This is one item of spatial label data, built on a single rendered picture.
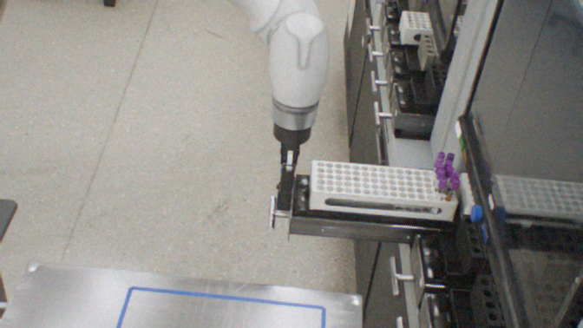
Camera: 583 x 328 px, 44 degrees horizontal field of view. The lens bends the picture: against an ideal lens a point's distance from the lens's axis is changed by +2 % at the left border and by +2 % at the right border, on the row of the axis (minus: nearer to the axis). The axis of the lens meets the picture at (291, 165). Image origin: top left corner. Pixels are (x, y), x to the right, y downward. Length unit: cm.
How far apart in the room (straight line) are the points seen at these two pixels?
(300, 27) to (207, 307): 51
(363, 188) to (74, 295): 59
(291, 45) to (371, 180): 38
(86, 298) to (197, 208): 137
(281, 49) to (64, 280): 55
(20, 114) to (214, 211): 96
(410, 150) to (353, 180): 36
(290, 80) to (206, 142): 168
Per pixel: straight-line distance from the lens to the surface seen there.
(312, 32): 126
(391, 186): 149
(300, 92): 129
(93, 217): 264
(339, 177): 149
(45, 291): 134
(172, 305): 129
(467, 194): 152
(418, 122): 183
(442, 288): 140
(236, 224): 259
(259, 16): 139
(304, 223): 148
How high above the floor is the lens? 182
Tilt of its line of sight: 40 degrees down
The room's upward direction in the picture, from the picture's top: 7 degrees clockwise
